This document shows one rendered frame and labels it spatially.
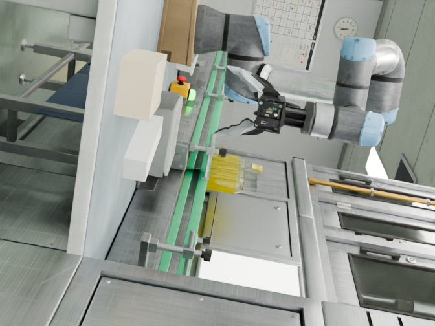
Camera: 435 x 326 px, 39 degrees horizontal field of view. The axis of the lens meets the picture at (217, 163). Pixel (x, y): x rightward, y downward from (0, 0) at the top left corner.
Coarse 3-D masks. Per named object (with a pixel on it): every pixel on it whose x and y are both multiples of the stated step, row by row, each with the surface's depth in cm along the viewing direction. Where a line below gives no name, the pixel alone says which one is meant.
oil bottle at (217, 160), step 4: (212, 160) 225; (216, 160) 226; (220, 160) 227; (224, 160) 227; (228, 160) 228; (232, 160) 228; (236, 160) 229; (220, 164) 225; (224, 164) 225; (228, 164) 225; (232, 164) 225; (236, 164) 226; (240, 164) 227; (240, 168) 225; (244, 168) 227; (244, 172) 227
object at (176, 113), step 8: (176, 104) 185; (176, 112) 178; (176, 120) 195; (176, 128) 196; (168, 136) 181; (176, 136) 198; (168, 144) 181; (168, 152) 182; (168, 160) 183; (168, 168) 190
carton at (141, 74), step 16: (128, 64) 123; (144, 64) 123; (160, 64) 128; (128, 80) 124; (144, 80) 124; (160, 80) 134; (128, 96) 125; (144, 96) 125; (160, 96) 140; (128, 112) 126; (144, 112) 126
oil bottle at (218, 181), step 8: (216, 176) 215; (224, 176) 216; (232, 176) 217; (208, 184) 215; (216, 184) 215; (224, 184) 215; (232, 184) 215; (240, 184) 215; (224, 192) 217; (232, 192) 216
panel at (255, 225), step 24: (216, 192) 236; (240, 192) 240; (216, 216) 220; (240, 216) 223; (264, 216) 226; (288, 216) 230; (216, 240) 205; (240, 240) 208; (264, 240) 210; (288, 240) 213; (288, 264) 198
